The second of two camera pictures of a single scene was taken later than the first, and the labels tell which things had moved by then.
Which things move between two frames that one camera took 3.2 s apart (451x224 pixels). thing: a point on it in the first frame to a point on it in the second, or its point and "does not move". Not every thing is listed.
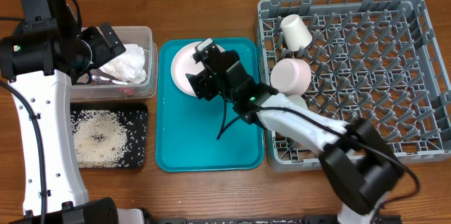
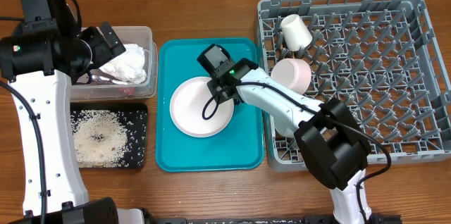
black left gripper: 105,52 does not move
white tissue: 129,65 does not move
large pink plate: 182,65 to 187,105
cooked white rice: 99,139 does not move
